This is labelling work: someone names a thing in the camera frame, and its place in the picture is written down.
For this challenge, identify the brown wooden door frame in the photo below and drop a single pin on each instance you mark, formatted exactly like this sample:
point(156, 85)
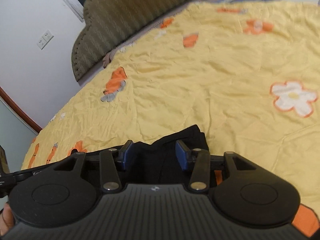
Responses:
point(8, 100)

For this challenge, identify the black trousers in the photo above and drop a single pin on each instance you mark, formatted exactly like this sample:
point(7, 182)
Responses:
point(154, 164)

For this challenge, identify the person's left hand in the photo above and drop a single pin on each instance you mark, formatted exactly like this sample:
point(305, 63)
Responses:
point(7, 220)

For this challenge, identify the yellow carrot print quilt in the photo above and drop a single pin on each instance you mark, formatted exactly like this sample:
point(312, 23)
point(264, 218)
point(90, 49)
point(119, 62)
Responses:
point(247, 74)

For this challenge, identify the white wall socket pair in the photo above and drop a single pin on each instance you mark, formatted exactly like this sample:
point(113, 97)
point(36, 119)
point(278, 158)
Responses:
point(44, 39)

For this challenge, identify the olive padded headboard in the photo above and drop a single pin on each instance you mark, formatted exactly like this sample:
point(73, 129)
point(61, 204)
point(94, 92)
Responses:
point(130, 17)

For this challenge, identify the frosted floral glass door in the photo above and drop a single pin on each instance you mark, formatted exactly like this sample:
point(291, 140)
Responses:
point(16, 136)

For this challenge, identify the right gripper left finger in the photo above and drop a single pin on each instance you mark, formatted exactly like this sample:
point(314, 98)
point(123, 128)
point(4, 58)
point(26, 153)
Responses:
point(110, 161)

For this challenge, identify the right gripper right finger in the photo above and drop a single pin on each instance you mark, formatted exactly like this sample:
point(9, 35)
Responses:
point(196, 162)

